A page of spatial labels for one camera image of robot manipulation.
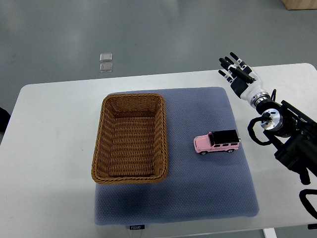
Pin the pink toy car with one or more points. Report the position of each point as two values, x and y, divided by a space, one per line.
217 141

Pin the black object at left edge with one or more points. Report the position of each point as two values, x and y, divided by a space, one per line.
4 119

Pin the brown wicker basket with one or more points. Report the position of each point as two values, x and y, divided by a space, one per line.
131 143

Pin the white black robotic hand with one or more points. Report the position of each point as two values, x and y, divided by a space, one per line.
243 80

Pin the upper metal floor plate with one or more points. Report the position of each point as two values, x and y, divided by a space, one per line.
105 57

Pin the blue grey cushion mat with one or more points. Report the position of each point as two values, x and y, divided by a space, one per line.
212 186

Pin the white table leg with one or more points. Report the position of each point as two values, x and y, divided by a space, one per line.
269 233

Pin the wooden box corner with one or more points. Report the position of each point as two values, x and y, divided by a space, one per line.
300 4

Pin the black label tag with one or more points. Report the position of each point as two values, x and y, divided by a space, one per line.
136 227

